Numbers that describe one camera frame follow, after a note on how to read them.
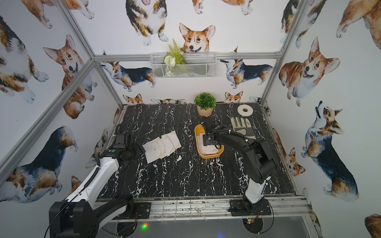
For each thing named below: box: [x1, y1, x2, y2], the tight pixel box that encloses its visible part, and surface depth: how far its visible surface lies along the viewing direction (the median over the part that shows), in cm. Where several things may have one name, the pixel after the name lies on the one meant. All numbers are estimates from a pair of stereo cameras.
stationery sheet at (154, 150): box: [141, 136, 167, 164], surface depth 97 cm
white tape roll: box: [237, 104, 254, 118], surface depth 120 cm
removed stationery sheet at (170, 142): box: [160, 130, 182, 156], surface depth 100 cm
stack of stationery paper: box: [196, 132, 219, 155], surface depth 96 cm
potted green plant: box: [193, 92, 217, 118], surface depth 103 cm
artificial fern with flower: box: [164, 39, 187, 77], surface depth 84 cm
